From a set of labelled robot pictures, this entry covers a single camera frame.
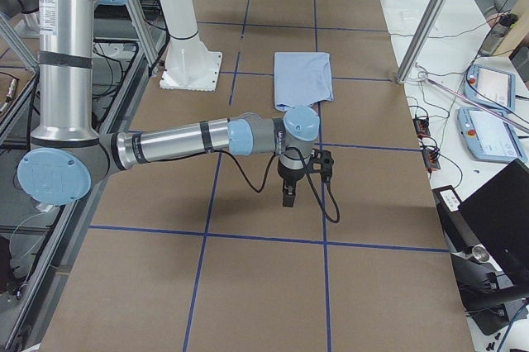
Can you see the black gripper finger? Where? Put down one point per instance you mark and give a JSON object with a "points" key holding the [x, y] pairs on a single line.
{"points": [[289, 195]]}

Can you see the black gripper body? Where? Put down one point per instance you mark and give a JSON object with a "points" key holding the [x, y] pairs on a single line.
{"points": [[288, 174]]}

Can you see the light blue t-shirt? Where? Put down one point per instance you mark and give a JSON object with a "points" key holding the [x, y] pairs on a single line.
{"points": [[301, 79]]}

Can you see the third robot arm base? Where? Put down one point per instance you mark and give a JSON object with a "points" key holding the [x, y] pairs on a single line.
{"points": [[26, 15]]}

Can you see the orange black usb hub upper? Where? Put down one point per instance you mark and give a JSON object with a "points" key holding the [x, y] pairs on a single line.
{"points": [[421, 126]]}

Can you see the orange black usb hub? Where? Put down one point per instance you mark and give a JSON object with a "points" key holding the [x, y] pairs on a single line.
{"points": [[421, 126], [430, 157]]}

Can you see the orange black usb hub lower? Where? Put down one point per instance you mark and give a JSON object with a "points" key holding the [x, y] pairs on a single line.
{"points": [[430, 157]]}

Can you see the long metal grabber stick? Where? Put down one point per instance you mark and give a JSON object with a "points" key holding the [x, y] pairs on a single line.
{"points": [[499, 112]]}

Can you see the lower teach pendant tablet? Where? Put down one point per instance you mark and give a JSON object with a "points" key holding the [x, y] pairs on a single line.
{"points": [[488, 138]]}

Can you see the teach pendant tablet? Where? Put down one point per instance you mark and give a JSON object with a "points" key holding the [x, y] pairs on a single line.
{"points": [[490, 87], [488, 138]]}

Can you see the upper teach pendant tablet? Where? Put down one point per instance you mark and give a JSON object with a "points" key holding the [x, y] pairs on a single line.
{"points": [[490, 87]]}

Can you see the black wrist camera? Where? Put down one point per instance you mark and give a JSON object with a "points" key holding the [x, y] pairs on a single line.
{"points": [[321, 162]]}

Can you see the aluminium frame post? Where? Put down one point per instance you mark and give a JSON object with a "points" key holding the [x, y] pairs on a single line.
{"points": [[419, 39]]}

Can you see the aluminium frame cage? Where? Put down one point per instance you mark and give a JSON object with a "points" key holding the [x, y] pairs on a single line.
{"points": [[40, 244]]}

